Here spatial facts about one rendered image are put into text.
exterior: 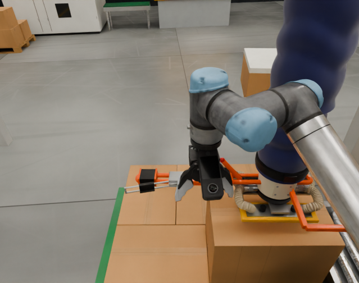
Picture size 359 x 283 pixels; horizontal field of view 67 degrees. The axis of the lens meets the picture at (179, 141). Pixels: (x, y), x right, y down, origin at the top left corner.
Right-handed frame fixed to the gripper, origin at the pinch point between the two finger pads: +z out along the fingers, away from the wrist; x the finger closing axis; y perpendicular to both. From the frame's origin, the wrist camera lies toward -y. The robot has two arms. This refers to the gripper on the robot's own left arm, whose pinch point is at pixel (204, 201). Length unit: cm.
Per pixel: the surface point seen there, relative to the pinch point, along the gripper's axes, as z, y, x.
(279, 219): 45, 24, -39
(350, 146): 95, 128, -152
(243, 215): 45, 27, -23
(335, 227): 33, 11, -53
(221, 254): 65, 21, -13
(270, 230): 58, 27, -38
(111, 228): 152, 103, 64
